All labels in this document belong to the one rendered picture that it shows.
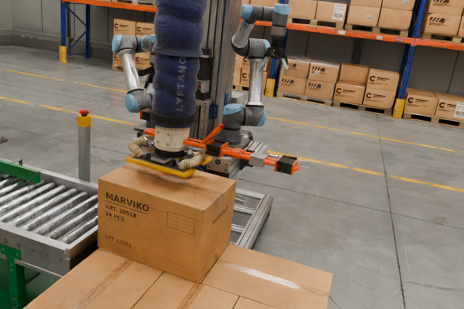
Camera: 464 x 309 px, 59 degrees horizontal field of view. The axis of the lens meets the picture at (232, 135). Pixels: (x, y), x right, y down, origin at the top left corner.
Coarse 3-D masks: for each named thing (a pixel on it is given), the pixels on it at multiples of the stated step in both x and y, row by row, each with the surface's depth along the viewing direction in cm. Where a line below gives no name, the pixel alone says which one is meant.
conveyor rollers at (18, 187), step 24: (0, 192) 263; (24, 192) 269; (48, 192) 268; (72, 192) 274; (0, 216) 236; (24, 216) 238; (48, 216) 243; (72, 216) 250; (96, 216) 247; (72, 240) 224
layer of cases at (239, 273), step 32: (96, 256) 211; (224, 256) 223; (256, 256) 226; (64, 288) 186; (96, 288) 188; (128, 288) 190; (160, 288) 192; (192, 288) 195; (224, 288) 197; (256, 288) 200; (288, 288) 202; (320, 288) 205
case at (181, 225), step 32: (128, 192) 201; (160, 192) 198; (192, 192) 202; (224, 192) 207; (128, 224) 206; (160, 224) 198; (192, 224) 191; (224, 224) 218; (128, 256) 211; (160, 256) 203; (192, 256) 196
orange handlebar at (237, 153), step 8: (152, 128) 213; (192, 144) 199; (200, 144) 198; (224, 152) 194; (232, 152) 192; (240, 152) 191; (248, 152) 194; (264, 160) 187; (272, 160) 190; (296, 168) 183
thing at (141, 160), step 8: (128, 160) 202; (136, 160) 201; (144, 160) 201; (152, 160) 202; (152, 168) 198; (160, 168) 196; (168, 168) 196; (176, 168) 196; (192, 168) 199; (184, 176) 192
